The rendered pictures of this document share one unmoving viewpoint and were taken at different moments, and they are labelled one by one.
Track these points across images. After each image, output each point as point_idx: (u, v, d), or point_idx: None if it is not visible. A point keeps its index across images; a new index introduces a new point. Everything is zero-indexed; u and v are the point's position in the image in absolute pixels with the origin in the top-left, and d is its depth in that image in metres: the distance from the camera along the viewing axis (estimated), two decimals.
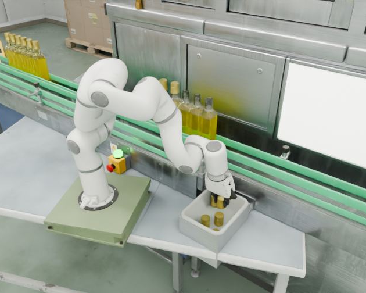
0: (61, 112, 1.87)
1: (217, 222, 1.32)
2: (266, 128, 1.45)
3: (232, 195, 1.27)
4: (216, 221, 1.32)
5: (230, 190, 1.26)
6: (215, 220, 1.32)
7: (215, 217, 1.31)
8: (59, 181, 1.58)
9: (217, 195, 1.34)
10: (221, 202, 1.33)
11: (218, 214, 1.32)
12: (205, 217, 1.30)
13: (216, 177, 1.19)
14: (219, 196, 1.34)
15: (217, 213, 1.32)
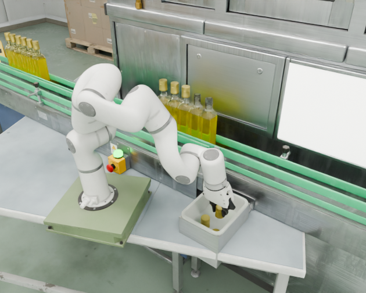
0: (61, 112, 1.87)
1: (218, 215, 1.30)
2: (266, 128, 1.45)
3: (230, 205, 1.22)
4: (217, 213, 1.29)
5: (229, 200, 1.21)
6: (216, 212, 1.29)
7: (216, 208, 1.29)
8: (59, 181, 1.58)
9: (216, 204, 1.30)
10: (189, 89, 1.45)
11: (219, 206, 1.29)
12: (205, 217, 1.30)
13: (214, 186, 1.15)
14: (184, 86, 1.44)
15: (218, 205, 1.30)
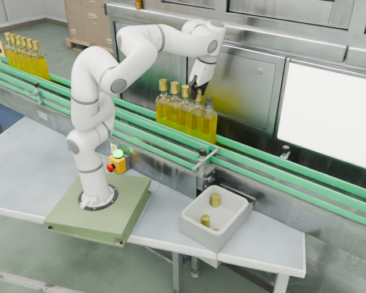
0: (61, 112, 1.87)
1: (201, 96, 1.43)
2: (266, 128, 1.45)
3: None
4: (200, 95, 1.42)
5: None
6: (200, 95, 1.42)
7: (200, 91, 1.41)
8: (59, 181, 1.58)
9: (194, 91, 1.40)
10: (189, 89, 1.45)
11: (197, 89, 1.41)
12: (205, 217, 1.30)
13: (218, 54, 1.31)
14: (184, 86, 1.44)
15: None
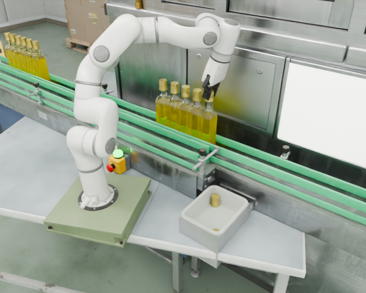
0: (61, 112, 1.87)
1: (201, 96, 1.43)
2: (266, 128, 1.45)
3: None
4: (200, 95, 1.42)
5: None
6: (200, 95, 1.42)
7: (200, 91, 1.41)
8: (59, 181, 1.58)
9: (207, 91, 1.36)
10: (189, 89, 1.45)
11: (197, 89, 1.41)
12: None
13: (232, 53, 1.27)
14: (184, 86, 1.44)
15: (196, 90, 1.41)
